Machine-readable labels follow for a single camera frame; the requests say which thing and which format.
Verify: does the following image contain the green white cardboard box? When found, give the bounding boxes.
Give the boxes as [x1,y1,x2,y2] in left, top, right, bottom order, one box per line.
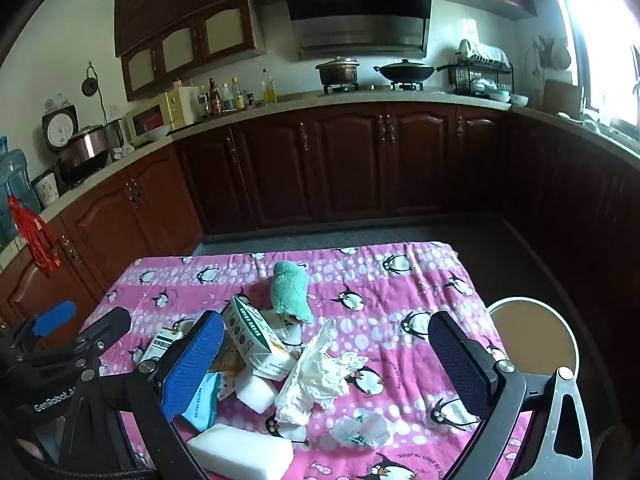
[221,295,293,380]

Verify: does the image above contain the white foam block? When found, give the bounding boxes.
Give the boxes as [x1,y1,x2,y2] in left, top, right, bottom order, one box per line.
[186,422,295,477]
[235,372,281,415]

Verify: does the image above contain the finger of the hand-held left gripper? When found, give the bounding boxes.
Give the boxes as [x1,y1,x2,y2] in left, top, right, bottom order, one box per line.
[25,306,132,367]
[7,301,77,356]

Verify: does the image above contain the black wok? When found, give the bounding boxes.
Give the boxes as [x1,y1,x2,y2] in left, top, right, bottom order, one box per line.
[373,59,451,84]

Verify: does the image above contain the red tassel ornament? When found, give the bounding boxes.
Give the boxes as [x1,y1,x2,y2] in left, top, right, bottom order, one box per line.
[7,196,62,276]

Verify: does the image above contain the glass door upper cabinets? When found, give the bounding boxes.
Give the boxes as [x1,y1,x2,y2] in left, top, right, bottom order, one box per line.
[115,0,267,102]

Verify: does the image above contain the blue water jug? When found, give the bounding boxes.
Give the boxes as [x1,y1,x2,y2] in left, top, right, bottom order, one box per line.
[0,136,42,241]

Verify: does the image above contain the patterned white container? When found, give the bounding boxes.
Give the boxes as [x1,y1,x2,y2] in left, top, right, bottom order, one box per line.
[31,170,60,208]

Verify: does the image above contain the blue wet wipe packet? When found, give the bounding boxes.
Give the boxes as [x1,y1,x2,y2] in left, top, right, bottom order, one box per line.
[181,372,236,433]

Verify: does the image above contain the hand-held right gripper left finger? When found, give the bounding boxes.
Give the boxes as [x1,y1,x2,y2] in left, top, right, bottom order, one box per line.
[57,310,226,480]

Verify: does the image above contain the round dial kitchen scale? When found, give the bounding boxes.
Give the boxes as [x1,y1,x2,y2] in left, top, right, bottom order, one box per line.
[41,106,80,151]

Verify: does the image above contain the dark sauce bottle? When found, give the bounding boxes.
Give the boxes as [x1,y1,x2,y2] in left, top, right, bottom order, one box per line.
[207,78,224,116]

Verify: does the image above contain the white plastic bucket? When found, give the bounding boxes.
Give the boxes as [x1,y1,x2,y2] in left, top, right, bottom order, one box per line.
[487,296,582,396]

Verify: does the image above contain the wall utensil holder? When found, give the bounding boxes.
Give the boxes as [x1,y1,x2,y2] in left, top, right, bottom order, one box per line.
[529,35,572,72]

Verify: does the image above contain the dark wooden base cabinets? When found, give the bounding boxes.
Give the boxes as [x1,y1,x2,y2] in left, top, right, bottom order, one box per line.
[0,101,640,341]

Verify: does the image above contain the steel range hood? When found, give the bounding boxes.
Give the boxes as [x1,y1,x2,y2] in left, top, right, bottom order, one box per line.
[284,0,433,61]

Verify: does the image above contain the wooden cutting board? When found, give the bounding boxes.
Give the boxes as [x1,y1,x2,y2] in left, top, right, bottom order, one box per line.
[542,79,583,118]

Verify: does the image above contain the black dish rack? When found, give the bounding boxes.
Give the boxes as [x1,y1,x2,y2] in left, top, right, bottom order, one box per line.
[447,40,515,98]

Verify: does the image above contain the steel kettle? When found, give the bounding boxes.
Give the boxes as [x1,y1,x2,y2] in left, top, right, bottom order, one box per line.
[103,119,126,161]

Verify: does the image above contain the pink penguin print blanket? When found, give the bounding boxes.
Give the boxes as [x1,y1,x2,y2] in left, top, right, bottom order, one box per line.
[82,241,531,480]

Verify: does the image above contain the rice cooker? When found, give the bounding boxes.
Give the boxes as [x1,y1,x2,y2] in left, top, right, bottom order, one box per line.
[59,125,110,186]

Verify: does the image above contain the lidded cooking pot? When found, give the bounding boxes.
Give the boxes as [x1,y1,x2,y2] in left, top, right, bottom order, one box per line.
[315,56,361,86]

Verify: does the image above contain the gas stove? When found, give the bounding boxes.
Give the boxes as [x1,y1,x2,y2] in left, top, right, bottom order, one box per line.
[320,81,426,96]

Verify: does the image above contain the printed tissue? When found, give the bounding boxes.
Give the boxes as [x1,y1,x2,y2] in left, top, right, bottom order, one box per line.
[330,410,396,448]

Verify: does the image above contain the small white green box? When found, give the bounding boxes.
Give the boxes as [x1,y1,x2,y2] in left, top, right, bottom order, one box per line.
[141,327,186,366]

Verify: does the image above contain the bright window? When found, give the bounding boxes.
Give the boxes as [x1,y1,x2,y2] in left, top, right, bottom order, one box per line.
[555,0,640,128]

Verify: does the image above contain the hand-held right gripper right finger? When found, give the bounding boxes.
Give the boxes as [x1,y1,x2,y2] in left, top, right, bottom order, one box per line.
[427,310,594,480]

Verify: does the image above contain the cream microwave oven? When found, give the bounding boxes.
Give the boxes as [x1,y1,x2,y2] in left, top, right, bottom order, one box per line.
[124,86,201,143]

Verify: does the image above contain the teal fluffy towel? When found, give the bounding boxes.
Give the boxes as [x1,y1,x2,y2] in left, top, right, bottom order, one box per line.
[270,261,315,325]

